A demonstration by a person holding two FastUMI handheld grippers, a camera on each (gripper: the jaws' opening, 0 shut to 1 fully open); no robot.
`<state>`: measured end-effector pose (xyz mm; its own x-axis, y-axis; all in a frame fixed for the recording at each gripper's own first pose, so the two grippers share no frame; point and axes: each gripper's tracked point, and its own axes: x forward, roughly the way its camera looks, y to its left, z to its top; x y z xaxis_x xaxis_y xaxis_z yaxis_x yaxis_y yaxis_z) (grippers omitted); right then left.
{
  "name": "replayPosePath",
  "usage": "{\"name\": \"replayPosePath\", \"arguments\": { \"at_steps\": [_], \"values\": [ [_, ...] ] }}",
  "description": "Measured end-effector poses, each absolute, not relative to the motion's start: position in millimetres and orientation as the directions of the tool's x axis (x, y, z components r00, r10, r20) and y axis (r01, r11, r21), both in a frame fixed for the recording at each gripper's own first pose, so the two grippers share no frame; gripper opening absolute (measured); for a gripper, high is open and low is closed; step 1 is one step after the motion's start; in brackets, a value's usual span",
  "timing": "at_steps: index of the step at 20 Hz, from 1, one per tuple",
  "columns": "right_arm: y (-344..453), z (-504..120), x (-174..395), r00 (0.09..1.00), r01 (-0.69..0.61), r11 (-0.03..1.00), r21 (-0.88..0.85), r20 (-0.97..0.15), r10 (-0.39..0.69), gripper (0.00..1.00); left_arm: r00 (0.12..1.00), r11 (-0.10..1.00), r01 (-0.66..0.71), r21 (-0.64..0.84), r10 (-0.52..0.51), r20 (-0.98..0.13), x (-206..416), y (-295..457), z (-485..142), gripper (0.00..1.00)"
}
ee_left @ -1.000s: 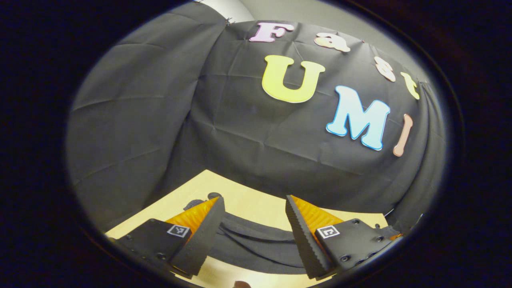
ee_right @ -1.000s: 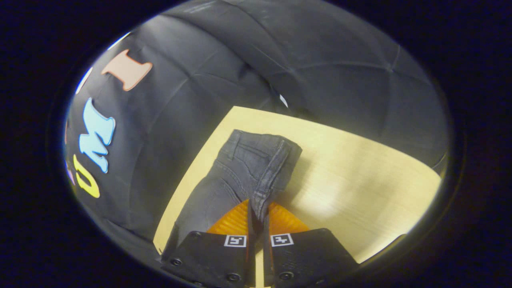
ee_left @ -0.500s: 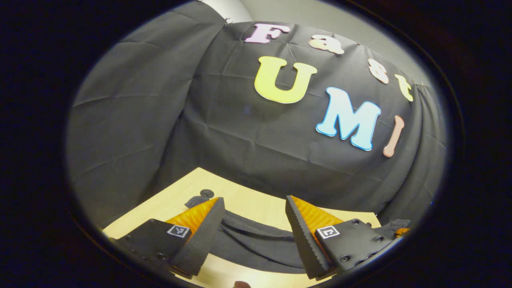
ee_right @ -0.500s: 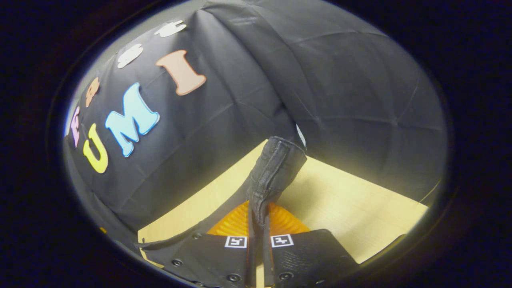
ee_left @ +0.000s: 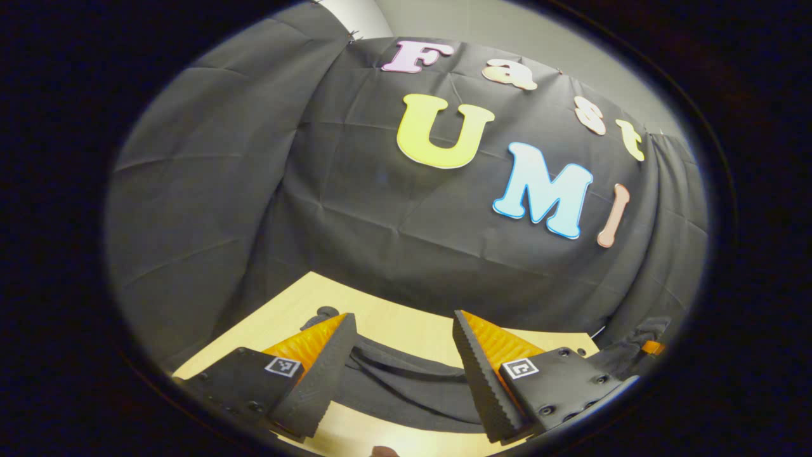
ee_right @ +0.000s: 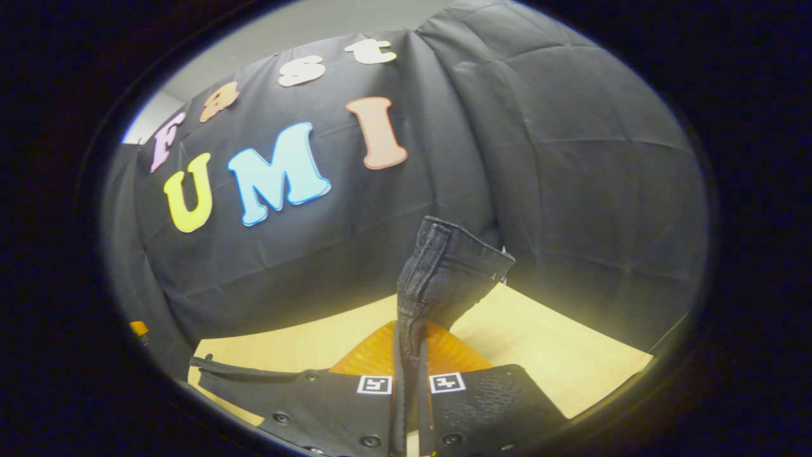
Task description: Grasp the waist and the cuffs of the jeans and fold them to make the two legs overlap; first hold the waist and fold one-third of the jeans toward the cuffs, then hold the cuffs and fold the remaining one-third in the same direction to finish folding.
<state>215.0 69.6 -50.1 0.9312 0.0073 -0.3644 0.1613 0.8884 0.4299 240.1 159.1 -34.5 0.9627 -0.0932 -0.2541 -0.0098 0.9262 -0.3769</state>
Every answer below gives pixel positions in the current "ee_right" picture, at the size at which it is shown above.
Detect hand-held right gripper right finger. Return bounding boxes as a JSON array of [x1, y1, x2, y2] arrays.
[[417, 321, 569, 456]]

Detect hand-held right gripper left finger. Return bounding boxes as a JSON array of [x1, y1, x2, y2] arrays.
[[257, 321, 399, 456]]

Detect black jeans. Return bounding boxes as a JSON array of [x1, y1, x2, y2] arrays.
[[189, 216, 516, 456]]

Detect black backdrop cloth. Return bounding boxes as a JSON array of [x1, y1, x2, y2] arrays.
[[101, 0, 709, 381]]

